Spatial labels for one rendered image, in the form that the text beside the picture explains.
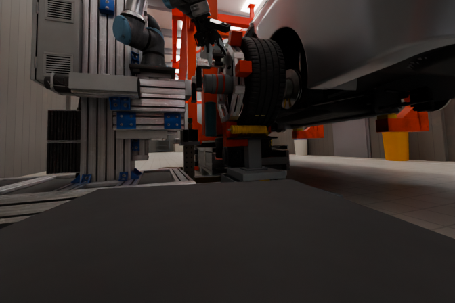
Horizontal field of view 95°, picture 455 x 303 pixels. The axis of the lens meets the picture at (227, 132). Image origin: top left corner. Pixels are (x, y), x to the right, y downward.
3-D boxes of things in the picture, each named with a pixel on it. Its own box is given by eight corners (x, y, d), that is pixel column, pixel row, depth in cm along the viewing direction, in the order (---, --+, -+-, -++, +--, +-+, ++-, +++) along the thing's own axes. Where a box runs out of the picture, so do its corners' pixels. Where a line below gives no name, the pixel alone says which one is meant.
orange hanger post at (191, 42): (198, 140, 383) (195, 12, 399) (187, 141, 378) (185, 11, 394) (196, 141, 401) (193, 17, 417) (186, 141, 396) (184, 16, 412)
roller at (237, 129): (270, 132, 142) (270, 124, 142) (228, 133, 135) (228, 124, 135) (267, 133, 148) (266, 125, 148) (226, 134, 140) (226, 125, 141)
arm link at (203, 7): (210, -1, 87) (199, 2, 81) (213, 11, 89) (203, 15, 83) (196, 5, 91) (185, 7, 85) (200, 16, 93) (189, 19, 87)
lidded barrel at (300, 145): (311, 155, 709) (310, 138, 713) (300, 155, 694) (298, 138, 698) (302, 155, 753) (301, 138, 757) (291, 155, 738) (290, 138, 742)
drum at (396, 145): (393, 159, 465) (391, 127, 470) (417, 160, 422) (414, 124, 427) (378, 159, 451) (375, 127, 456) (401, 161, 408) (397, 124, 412)
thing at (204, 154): (220, 170, 205) (219, 147, 207) (210, 170, 203) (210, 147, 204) (194, 157, 444) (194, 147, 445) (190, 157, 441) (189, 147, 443)
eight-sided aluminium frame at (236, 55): (246, 115, 125) (243, 28, 129) (235, 115, 124) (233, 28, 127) (225, 125, 178) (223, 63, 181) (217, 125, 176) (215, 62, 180)
